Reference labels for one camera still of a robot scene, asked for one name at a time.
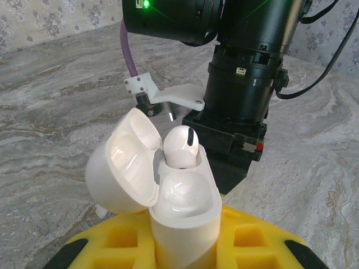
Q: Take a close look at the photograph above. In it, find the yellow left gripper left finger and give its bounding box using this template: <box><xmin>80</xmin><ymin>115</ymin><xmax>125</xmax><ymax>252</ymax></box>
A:
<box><xmin>54</xmin><ymin>212</ymin><xmax>158</xmax><ymax>269</ymax></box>

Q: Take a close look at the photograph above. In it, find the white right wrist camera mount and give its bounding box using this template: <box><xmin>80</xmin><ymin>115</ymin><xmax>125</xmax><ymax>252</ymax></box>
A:
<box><xmin>125</xmin><ymin>73</ymin><xmax>206</xmax><ymax>121</ymax></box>

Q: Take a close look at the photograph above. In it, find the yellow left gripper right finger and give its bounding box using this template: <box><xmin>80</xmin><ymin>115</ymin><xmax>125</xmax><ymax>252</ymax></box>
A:
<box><xmin>215</xmin><ymin>204</ymin><xmax>330</xmax><ymax>269</ymax></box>

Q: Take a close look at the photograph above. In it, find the thin black cable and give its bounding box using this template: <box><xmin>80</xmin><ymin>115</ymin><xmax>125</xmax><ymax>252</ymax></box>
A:
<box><xmin>274</xmin><ymin>0</ymin><xmax>359</xmax><ymax>100</ymax></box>

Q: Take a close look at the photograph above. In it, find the white earbud charging case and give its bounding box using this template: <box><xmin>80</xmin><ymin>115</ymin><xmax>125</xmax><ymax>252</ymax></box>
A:
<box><xmin>85</xmin><ymin>108</ymin><xmax>223</xmax><ymax>269</ymax></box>

